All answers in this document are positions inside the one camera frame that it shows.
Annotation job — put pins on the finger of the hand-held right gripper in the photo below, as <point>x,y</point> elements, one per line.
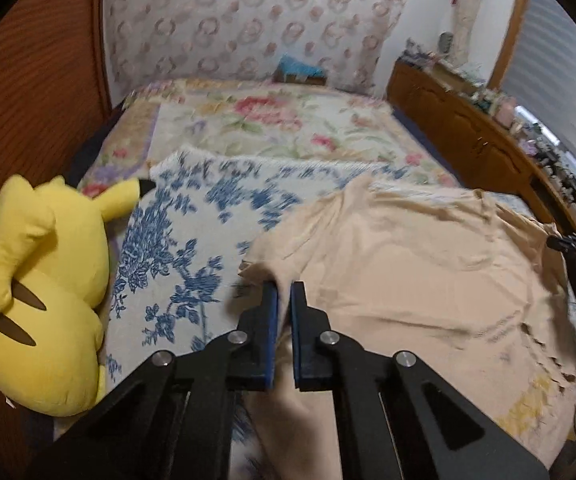
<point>575,245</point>

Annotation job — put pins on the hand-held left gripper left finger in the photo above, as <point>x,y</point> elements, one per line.
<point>269,335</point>

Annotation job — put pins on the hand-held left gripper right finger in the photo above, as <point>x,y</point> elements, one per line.
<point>298,335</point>

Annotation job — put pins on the beige printed t-shirt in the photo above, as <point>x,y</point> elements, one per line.
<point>393,285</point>

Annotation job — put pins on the blue floral blanket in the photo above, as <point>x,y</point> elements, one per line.
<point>178,240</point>

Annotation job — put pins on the wooden cabinet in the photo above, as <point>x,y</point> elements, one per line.
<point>468,125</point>

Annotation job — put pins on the pink floral blanket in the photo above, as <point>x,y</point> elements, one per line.
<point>268,115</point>

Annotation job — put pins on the yellow plush toy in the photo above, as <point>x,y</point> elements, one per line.
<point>43,285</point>

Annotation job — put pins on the small desk fan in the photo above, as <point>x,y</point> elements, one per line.
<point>446,42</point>

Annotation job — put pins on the pile of papers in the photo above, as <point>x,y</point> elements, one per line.
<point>418,55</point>

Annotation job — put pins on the small cardboard box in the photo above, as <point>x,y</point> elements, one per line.
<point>298,80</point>

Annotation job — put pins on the tied lace curtain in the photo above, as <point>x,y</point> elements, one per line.
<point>465,10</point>

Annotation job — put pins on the brown slatted wardrobe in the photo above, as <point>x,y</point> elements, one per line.
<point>43,85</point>

